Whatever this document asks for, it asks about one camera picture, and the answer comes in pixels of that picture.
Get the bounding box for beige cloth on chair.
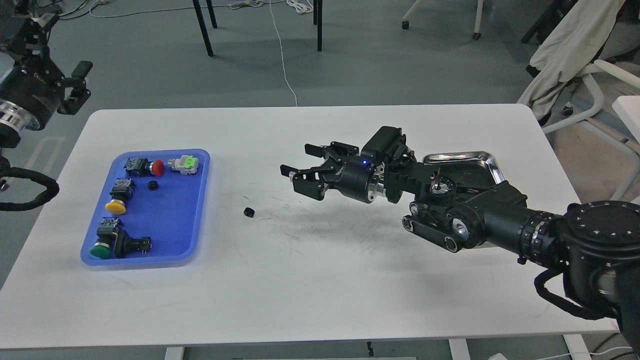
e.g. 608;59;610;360
518;0;624;120

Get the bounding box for green grey industrial switch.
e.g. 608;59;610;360
167;154;199;176

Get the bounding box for red push button switch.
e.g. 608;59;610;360
123;157;165;177

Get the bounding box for blue plastic tray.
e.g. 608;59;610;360
80;148;211;269

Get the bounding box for black table leg pair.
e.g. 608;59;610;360
311;0;323;52

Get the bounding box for white chair base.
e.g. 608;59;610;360
400;0;488;42

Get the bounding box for silver metal tray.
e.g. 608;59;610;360
422;151;505;187

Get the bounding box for black industrial switch part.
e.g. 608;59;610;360
113;230;152;259

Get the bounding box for white floor cable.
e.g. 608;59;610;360
230;0;314;107

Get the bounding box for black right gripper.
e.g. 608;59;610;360
279;141;387;204

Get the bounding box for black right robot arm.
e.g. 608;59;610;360
279;126;640;353

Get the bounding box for green push button switch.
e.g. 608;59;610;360
89;216;122;260

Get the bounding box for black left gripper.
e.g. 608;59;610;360
0;13;93;148

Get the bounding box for yellow push button switch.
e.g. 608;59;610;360
105;177;136;215

